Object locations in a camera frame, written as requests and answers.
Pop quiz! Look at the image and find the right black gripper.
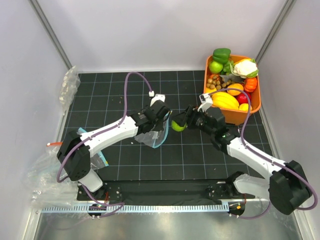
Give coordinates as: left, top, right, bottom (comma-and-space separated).
172, 104, 215, 137

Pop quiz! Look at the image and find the green lime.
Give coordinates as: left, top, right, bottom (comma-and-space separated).
171, 120, 185, 132

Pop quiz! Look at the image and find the clear zip bag blue zipper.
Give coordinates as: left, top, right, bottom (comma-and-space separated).
134, 119, 169, 149

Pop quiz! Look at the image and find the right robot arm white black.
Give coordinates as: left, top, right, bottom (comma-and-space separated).
171, 105, 314, 215

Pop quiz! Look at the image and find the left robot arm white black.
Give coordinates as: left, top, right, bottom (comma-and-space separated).
56, 100, 171, 200

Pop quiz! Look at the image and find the spare zip bag blue zipper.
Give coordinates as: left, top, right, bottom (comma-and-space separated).
88, 136, 109, 170

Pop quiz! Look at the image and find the bag of white pieces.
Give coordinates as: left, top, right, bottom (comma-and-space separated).
58, 66, 81, 116

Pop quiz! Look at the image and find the pile of clear zip bags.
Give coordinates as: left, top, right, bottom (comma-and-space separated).
25, 143, 78, 209

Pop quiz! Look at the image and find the yellow star fruit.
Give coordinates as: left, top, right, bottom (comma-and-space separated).
211, 91, 240, 110

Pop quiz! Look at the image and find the brown nut cluster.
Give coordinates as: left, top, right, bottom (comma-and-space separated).
205, 74, 228, 90

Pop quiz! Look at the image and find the orange mango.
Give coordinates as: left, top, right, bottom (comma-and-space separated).
227, 83, 244, 96

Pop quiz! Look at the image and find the green apple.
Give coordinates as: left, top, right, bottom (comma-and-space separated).
208, 60, 224, 74

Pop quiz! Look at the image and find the yellow lemon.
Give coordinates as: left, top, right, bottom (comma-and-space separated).
238, 103, 252, 112

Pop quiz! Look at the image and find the red apple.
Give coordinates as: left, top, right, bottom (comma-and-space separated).
236, 91, 252, 105

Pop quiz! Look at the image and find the black gridded mat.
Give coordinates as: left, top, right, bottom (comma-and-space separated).
64, 70, 259, 181

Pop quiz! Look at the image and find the green grape bunch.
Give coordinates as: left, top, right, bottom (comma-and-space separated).
223, 60, 234, 75

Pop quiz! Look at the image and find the green bell pepper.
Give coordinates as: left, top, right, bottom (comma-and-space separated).
212, 48, 231, 65

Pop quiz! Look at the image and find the small orange pumpkin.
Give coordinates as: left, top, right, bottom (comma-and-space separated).
244, 77, 258, 93

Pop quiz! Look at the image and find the white cauliflower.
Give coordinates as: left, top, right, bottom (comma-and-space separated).
233, 59, 259, 79

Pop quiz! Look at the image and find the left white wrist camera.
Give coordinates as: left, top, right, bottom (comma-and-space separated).
148, 91, 166, 107

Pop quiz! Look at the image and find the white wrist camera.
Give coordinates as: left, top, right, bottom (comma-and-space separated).
148, 91, 166, 107
197, 93, 213, 113

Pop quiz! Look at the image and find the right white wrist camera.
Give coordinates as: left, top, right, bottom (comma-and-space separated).
197, 93, 213, 113

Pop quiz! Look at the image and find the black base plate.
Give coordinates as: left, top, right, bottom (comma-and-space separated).
91, 179, 254, 202

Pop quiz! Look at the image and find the slotted cable duct rail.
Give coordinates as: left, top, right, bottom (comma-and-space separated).
41, 202, 229, 214

